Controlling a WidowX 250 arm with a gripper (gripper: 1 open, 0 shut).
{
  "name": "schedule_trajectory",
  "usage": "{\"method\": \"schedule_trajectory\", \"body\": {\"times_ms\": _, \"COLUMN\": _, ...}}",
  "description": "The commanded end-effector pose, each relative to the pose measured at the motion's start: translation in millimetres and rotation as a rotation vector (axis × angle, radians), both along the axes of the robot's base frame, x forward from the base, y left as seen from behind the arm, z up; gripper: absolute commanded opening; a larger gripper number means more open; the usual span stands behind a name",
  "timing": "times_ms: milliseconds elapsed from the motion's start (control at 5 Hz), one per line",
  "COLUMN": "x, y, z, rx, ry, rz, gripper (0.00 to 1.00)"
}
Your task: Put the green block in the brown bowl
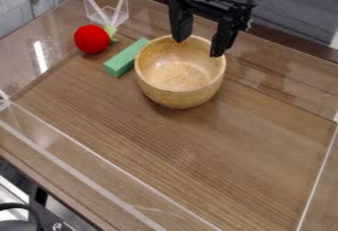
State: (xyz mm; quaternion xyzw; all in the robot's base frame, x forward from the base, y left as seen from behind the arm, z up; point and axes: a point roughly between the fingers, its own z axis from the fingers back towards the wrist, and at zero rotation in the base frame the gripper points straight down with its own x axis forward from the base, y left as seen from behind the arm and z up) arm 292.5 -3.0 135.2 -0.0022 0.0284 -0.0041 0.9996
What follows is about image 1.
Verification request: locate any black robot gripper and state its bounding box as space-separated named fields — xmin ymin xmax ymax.
xmin=169 ymin=0 xmax=257 ymax=57

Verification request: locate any green rectangular block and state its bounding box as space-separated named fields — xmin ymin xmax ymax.
xmin=103 ymin=38 xmax=150 ymax=78

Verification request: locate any wooden brown bowl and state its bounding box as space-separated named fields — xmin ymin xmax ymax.
xmin=135 ymin=36 xmax=228 ymax=109

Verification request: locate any small light green piece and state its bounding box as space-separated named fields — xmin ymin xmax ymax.
xmin=105 ymin=26 xmax=118 ymax=41

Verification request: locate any red ball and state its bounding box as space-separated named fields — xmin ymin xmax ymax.
xmin=74 ymin=25 xmax=111 ymax=54

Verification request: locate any clear acrylic corner bracket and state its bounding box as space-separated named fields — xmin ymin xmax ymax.
xmin=83 ymin=0 xmax=130 ymax=28

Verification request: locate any clear acrylic tray wall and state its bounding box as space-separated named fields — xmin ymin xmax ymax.
xmin=0 ymin=91 xmax=337 ymax=231

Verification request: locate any black table leg frame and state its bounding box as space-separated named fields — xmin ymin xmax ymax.
xmin=30 ymin=185 xmax=77 ymax=231

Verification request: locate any black cable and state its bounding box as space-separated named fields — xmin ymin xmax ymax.
xmin=0 ymin=202 xmax=35 ymax=223

